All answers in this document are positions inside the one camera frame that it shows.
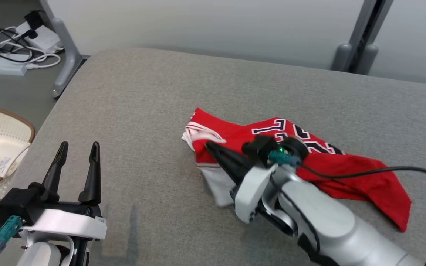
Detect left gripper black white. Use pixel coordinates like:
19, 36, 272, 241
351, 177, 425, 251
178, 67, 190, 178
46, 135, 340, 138
21, 141, 107, 266

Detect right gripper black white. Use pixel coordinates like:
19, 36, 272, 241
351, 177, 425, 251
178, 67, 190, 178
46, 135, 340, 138
204, 142, 279, 224

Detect red jersey with number print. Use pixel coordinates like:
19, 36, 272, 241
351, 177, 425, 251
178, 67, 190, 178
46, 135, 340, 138
181, 107, 412, 233

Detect grey table leg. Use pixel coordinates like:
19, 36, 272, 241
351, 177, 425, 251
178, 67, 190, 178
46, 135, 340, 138
38, 0, 84, 98

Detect white power strip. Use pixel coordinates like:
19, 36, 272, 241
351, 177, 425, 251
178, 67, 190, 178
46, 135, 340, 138
15, 20, 64, 55
0, 52, 27, 76

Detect black plug adapter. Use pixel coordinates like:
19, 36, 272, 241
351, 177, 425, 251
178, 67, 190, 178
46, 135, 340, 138
24, 10, 44, 39

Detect left cable with teal plug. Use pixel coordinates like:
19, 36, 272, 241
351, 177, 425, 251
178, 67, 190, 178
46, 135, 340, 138
0, 216, 23, 266

